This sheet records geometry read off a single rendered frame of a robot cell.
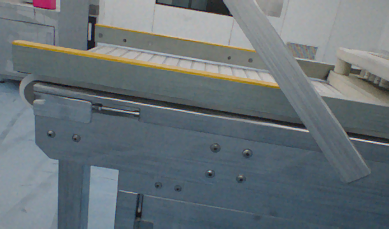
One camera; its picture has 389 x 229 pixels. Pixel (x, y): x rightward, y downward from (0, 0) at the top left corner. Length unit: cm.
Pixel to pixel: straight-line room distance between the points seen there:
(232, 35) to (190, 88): 532
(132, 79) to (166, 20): 531
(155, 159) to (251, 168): 12
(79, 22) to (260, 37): 46
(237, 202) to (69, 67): 30
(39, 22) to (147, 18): 286
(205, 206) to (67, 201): 45
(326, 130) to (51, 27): 294
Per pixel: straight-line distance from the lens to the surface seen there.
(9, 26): 330
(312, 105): 29
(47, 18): 312
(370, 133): 44
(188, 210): 50
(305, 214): 51
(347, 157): 29
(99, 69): 37
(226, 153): 39
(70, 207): 87
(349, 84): 58
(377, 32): 637
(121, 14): 580
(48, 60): 39
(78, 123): 41
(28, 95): 43
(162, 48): 63
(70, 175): 81
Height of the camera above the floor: 106
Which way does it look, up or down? 20 degrees down
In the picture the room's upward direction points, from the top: 9 degrees clockwise
